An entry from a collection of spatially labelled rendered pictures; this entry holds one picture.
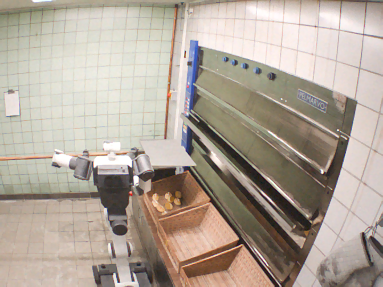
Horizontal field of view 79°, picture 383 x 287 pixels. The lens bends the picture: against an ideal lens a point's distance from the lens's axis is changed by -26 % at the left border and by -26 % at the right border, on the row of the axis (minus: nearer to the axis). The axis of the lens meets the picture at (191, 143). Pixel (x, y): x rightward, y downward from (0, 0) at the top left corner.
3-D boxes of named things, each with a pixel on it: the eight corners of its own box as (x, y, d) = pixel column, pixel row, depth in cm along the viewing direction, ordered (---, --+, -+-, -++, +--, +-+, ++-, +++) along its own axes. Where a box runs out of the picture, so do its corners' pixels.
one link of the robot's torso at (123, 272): (138, 287, 226) (133, 248, 213) (115, 288, 219) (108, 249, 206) (134, 277, 240) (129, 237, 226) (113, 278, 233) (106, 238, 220)
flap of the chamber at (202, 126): (179, 117, 288) (199, 120, 296) (289, 232, 134) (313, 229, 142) (180, 114, 287) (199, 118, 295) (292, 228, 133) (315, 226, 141)
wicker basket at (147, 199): (186, 192, 321) (188, 169, 311) (207, 222, 273) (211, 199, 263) (142, 197, 304) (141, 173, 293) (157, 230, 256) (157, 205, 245)
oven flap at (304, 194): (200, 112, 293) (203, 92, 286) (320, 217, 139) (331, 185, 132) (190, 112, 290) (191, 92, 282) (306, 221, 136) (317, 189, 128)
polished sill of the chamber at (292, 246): (198, 141, 305) (198, 138, 304) (303, 257, 150) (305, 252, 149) (192, 142, 303) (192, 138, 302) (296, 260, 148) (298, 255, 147)
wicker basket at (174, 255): (207, 225, 269) (211, 201, 259) (233, 262, 221) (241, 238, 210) (155, 233, 252) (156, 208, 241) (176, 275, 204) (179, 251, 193)
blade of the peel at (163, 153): (151, 168, 232) (151, 165, 231) (138, 141, 279) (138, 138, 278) (196, 165, 244) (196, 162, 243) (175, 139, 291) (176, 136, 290)
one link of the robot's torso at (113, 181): (141, 214, 191) (140, 166, 178) (92, 214, 182) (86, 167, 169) (135, 192, 217) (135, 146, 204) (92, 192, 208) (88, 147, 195)
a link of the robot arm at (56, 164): (46, 164, 190) (66, 171, 184) (49, 147, 192) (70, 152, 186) (54, 167, 201) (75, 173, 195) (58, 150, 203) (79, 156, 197)
